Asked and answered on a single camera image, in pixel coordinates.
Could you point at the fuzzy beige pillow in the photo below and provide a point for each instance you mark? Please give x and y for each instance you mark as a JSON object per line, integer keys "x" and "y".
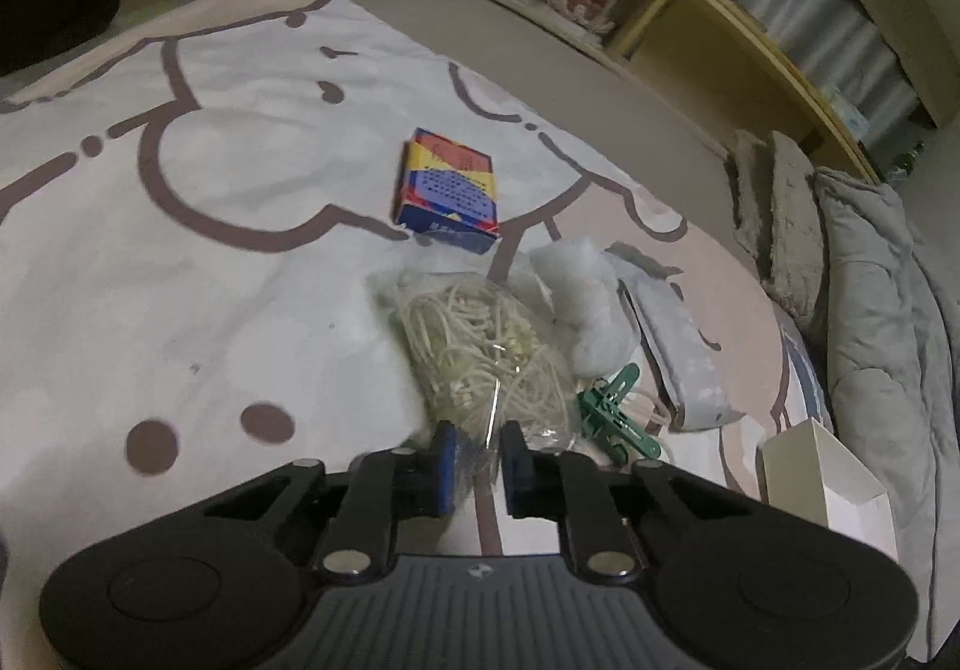
{"x": 796, "y": 227}
{"x": 748, "y": 190}

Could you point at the green plastic clothes peg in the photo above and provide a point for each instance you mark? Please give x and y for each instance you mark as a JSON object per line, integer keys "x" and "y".
{"x": 619, "y": 415}

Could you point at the clear bag of rubber bands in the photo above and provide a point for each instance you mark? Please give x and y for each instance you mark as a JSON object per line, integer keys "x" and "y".
{"x": 469, "y": 347}

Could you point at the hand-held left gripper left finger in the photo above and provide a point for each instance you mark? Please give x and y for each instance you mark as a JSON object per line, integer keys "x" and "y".
{"x": 444, "y": 469}

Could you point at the blue red yellow card box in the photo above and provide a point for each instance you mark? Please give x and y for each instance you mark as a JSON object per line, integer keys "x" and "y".
{"x": 448, "y": 190}

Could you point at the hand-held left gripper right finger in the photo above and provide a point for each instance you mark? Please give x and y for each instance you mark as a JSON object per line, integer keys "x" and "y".
{"x": 517, "y": 469}

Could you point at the grey plastic packet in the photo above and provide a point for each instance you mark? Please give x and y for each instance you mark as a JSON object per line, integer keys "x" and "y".
{"x": 686, "y": 355}

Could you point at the white cardboard box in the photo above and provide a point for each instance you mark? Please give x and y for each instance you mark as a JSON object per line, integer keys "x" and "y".
{"x": 832, "y": 490}

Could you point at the grey duvet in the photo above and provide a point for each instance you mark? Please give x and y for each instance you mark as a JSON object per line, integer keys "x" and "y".
{"x": 885, "y": 340}

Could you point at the black round seat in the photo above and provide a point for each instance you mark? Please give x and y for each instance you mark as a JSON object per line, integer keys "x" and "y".
{"x": 52, "y": 2}

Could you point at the white cotton wad bag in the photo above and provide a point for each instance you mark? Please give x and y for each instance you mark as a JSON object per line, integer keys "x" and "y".
{"x": 581, "y": 298}

